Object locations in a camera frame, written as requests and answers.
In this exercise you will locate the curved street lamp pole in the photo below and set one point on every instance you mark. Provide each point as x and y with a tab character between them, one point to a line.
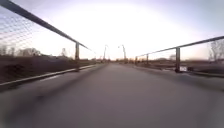
124	53
105	52

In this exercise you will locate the grey paved path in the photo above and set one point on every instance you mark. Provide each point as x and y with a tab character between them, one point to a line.
113	96

